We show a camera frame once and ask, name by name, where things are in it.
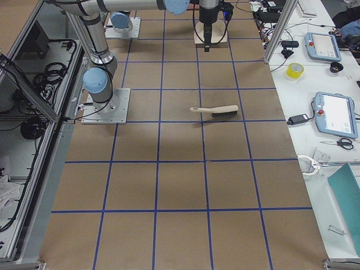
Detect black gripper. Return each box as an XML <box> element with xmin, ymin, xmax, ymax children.
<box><xmin>199</xmin><ymin>2</ymin><xmax>233</xmax><ymax>52</ymax></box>

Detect beige plastic dustpan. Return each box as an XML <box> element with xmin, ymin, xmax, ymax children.
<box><xmin>194</xmin><ymin>20</ymin><xmax>228</xmax><ymax>44</ymax></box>

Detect beige hand brush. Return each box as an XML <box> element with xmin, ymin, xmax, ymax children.
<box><xmin>190</xmin><ymin>105</ymin><xmax>239</xmax><ymax>117</ymax></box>

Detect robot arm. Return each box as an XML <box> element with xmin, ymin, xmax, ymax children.
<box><xmin>48</xmin><ymin>1</ymin><xmax>233</xmax><ymax>68</ymax></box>
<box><xmin>110</xmin><ymin>11</ymin><xmax>133</xmax><ymax>34</ymax></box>

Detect yellow tape roll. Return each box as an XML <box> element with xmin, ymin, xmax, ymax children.
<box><xmin>286</xmin><ymin>62</ymin><xmax>304</xmax><ymax>79</ymax></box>

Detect upper teach pendant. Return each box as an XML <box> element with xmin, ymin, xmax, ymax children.
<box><xmin>304</xmin><ymin>32</ymin><xmax>342</xmax><ymax>62</ymax></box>

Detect teach pendant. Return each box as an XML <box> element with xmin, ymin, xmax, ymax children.
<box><xmin>313</xmin><ymin>92</ymin><xmax>358</xmax><ymax>139</ymax></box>
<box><xmin>304</xmin><ymin>32</ymin><xmax>342</xmax><ymax>62</ymax></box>

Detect black power adapter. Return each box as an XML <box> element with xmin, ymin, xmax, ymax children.
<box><xmin>287</xmin><ymin>114</ymin><xmax>309</xmax><ymax>125</ymax></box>

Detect lower teach pendant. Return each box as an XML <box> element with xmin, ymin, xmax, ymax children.
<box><xmin>313</xmin><ymin>92</ymin><xmax>358</xmax><ymax>139</ymax></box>

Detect white clamp tool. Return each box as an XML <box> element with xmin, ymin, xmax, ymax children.
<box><xmin>297</xmin><ymin>155</ymin><xmax>346</xmax><ymax>176</ymax></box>

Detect black scissors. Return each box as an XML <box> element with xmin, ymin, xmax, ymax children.
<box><xmin>321</xmin><ymin>138</ymin><xmax>354</xmax><ymax>150</ymax></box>

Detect teal board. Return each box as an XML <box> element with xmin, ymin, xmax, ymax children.
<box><xmin>328</xmin><ymin>163</ymin><xmax>359</xmax><ymax>255</ymax></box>

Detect aluminium frame post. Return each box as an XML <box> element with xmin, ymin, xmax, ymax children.
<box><xmin>263</xmin><ymin>0</ymin><xmax>298</xmax><ymax>64</ymax></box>

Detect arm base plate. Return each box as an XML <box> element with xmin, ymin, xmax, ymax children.
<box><xmin>81</xmin><ymin>88</ymin><xmax>131</xmax><ymax>124</ymax></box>
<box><xmin>104</xmin><ymin>17</ymin><xmax>141</xmax><ymax>39</ymax></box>

